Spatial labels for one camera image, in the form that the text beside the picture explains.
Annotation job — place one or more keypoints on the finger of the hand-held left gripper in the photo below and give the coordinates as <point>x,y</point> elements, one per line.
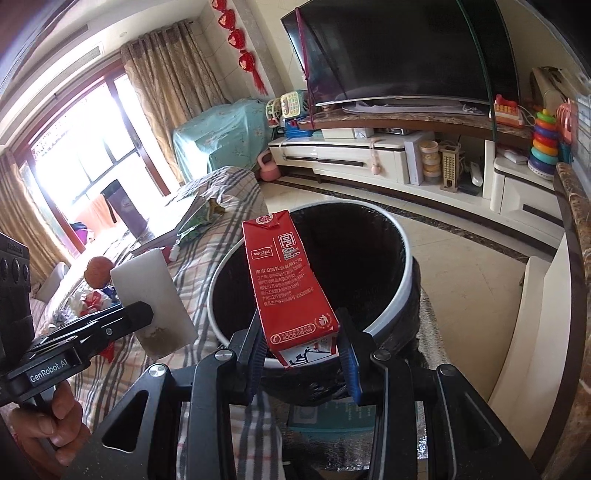
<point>134,316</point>

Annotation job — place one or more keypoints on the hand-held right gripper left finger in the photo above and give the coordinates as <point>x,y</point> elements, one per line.
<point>254,367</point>

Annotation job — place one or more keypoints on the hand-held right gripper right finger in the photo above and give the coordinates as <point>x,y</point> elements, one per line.
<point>352,371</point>

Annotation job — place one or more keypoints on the white foam block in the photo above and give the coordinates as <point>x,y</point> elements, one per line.
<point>147,295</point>

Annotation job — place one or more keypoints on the red milk carton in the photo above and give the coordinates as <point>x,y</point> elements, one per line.
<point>286,286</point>

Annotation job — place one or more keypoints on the black lined trash bin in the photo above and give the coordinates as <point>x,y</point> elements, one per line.
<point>360,258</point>

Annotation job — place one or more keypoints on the person's left hand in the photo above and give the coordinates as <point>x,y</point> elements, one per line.
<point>69,415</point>

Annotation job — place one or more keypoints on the red white snack wrapper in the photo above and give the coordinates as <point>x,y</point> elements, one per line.
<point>94,302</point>

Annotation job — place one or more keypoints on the teal box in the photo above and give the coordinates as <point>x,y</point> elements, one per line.
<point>323,415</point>

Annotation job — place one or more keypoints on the red apple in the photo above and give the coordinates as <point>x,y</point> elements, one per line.
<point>98,273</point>

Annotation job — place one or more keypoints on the beige patterned curtain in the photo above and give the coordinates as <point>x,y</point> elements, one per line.
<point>23,221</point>
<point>171,87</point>

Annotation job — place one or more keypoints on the illustrated children's book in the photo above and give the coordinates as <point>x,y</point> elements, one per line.
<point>161,226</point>

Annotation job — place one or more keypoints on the orange cloth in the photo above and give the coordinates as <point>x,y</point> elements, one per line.
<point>94,212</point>

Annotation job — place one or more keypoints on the plaid blanket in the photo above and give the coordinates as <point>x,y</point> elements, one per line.
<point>226,240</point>

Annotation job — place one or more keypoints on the wood framed window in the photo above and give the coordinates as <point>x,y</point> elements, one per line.
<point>83,138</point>

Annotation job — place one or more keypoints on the pink kettlebell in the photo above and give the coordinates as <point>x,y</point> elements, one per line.
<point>268,171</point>

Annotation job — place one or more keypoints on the teal cloth cover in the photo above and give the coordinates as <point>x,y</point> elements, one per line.
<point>221,138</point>

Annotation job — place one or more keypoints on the white tv cabinet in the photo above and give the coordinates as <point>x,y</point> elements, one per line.
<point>351,159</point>

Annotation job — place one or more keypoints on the pink cabinet safety lock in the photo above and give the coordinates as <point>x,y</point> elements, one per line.
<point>375,159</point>

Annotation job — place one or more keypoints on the yellow pink stacked containers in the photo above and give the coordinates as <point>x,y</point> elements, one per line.
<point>430,161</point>

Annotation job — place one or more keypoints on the beige tower model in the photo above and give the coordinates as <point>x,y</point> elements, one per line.
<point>449,166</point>

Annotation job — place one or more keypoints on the white remote control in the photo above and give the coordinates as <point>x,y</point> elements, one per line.
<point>475,174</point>

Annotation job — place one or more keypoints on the blue toy box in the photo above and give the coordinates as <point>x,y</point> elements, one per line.
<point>300,129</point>

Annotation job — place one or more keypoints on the brown marble ledge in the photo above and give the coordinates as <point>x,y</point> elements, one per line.
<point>579,277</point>

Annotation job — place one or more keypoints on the green wheel toy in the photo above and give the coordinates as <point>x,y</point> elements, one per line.
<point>273,110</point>

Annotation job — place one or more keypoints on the yellow toy cash register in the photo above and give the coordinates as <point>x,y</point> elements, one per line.
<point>292,105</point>

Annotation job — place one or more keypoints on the red hanging decoration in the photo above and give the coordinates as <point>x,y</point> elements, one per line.
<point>238,39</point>

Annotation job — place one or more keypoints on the black flat television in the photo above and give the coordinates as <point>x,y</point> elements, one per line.
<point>397,50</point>

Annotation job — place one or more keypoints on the pink plastic toy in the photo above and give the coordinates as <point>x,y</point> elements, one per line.
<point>567,129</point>

